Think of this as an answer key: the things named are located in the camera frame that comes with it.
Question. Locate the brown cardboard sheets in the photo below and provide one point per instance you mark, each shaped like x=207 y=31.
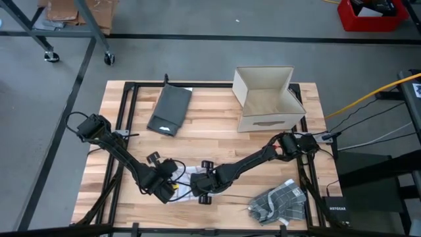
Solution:
x=105 y=13

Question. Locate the grey towel white grid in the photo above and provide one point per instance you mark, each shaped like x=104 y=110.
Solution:
x=279 y=204

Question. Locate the black side stand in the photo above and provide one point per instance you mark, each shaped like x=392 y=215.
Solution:
x=371 y=171

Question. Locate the grey metal cart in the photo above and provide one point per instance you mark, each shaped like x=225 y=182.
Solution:
x=89 y=29

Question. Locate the white towel orange grid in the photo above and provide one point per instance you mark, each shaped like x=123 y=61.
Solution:
x=185 y=172

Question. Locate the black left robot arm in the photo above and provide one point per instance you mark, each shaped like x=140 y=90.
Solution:
x=115 y=145

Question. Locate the red plastic bin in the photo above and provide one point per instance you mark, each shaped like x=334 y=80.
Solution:
x=348 y=23

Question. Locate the beige fabric storage box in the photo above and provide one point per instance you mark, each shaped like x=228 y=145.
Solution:
x=263 y=105

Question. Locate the black aluminium rig frame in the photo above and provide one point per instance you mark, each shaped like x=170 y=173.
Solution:
x=126 y=105

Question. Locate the black Netgear switch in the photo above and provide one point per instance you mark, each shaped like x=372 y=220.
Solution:
x=337 y=209

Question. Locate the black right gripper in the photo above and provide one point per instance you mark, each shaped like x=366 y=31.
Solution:
x=205 y=182

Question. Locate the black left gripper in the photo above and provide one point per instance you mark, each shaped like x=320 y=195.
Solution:
x=161 y=177

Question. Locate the plain dark grey towel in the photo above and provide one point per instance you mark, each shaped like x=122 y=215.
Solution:
x=171 y=108

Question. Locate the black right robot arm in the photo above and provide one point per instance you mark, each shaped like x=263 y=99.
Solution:
x=250 y=161

